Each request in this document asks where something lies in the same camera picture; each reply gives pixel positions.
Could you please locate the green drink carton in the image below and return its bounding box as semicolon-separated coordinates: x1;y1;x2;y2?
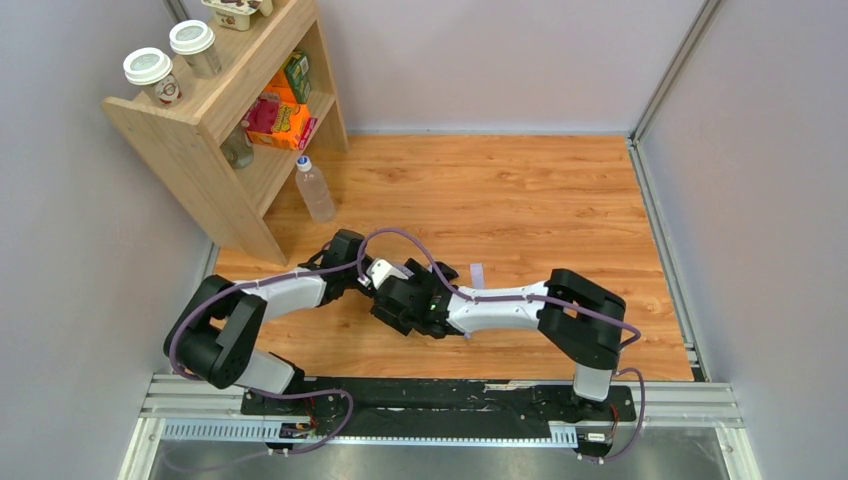
268;50;311;104

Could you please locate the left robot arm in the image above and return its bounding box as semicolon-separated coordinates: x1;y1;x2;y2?
163;229;365;395

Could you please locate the white-lidded paper cup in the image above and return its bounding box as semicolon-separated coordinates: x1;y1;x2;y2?
169;20;222;79
123;47;183;106

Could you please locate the lavender folding umbrella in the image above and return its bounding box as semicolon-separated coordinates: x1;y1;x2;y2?
462;262;488;342

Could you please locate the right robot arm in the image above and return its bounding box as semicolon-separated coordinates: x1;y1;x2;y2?
361;259;626;402

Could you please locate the clear plastic water bottle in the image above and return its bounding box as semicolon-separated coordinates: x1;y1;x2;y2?
295;155;336;223

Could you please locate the wooden shelf unit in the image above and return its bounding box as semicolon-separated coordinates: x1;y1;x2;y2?
101;0;349;265

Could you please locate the orange snack box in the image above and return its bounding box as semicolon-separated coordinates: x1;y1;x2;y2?
241;99;317;150

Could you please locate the yogurt cup pack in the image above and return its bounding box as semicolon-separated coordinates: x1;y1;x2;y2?
201;0;275;31

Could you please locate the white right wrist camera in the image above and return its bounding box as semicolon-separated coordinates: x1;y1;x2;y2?
359;258;412;290

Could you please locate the front white-lidded paper cup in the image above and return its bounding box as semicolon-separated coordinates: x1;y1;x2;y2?
123;47;183;106

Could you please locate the rear white-lidded paper cup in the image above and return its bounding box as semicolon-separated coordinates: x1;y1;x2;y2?
169;20;222;79

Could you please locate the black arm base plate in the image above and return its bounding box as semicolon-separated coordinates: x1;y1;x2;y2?
241;377;637;439

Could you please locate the glass jar on shelf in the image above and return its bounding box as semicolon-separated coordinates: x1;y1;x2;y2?
220;122;254;170

